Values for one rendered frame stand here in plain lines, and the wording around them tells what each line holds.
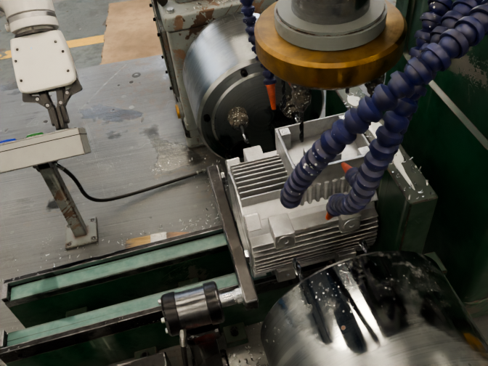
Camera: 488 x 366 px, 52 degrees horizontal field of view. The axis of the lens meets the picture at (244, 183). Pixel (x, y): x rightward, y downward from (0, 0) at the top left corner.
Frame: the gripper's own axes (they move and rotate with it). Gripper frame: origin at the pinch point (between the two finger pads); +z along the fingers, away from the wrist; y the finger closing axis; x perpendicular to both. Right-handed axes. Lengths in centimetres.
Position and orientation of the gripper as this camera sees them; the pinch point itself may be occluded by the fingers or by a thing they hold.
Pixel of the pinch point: (59, 118)
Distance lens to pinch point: 99.7
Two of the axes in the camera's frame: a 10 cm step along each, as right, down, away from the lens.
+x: -1.4, -1.0, 9.9
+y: 9.6, -2.4, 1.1
